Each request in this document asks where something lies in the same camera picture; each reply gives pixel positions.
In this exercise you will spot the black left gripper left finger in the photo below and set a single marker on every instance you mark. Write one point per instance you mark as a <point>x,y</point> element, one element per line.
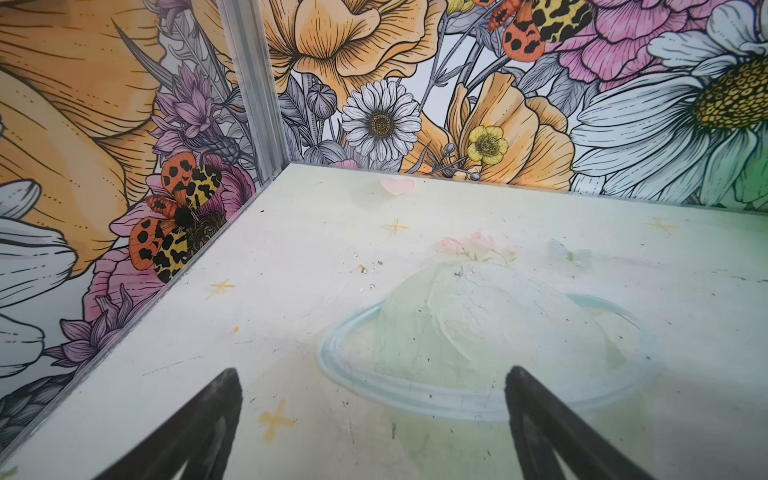
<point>194,443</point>

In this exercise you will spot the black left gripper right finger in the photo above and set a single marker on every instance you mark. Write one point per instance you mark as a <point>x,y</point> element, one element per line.
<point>547,432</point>

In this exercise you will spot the aluminium corner post left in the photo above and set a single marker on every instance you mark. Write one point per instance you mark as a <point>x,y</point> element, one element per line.
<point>248,44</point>

